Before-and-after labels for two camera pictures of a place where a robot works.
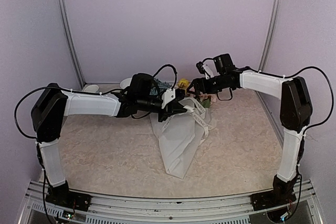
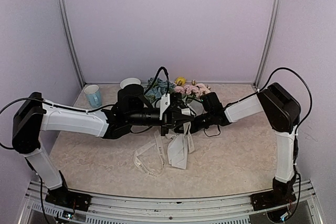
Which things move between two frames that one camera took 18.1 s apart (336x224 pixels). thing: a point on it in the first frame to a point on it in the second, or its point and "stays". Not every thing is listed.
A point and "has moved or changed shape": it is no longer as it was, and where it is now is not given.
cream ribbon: x=206 y=127 has moved or changed shape
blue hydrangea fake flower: x=158 y=86 stays
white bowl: x=125 y=82 stays
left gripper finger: x=177 y=110 to x=181 y=118
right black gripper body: x=214 y=87 to x=198 y=126
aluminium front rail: x=103 y=209 stays
